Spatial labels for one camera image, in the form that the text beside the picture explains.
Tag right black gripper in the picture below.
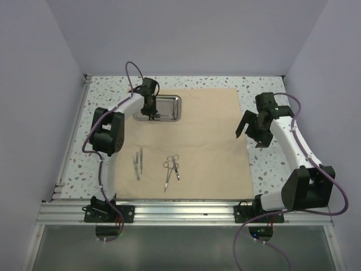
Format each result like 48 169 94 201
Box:
236 110 274 148

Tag steel instrument tray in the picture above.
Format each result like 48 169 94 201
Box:
133 95 182 122

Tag steel surgical scissors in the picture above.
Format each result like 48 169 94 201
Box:
167 154 181 183

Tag steel needle holder clamp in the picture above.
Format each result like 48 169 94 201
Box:
163 161 174 192

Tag beige cloth wrap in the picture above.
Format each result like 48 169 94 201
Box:
114 89 254 200

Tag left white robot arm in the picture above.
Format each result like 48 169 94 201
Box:
86 93 157 222

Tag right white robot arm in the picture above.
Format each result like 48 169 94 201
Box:
235 106 336 222

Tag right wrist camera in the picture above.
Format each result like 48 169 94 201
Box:
255 92 278 112

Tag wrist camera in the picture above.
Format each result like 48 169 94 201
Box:
140 77 160 95
255 92 278 112

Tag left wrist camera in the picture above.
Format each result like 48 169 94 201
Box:
140 77 160 95

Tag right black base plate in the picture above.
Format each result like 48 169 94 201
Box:
233 200 285 224

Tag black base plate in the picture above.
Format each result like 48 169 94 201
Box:
233 200 285 224
82 204 135 223

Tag aluminium rail frame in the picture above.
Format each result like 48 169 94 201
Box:
36 199 331 226

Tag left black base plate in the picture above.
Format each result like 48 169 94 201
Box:
82 204 135 223

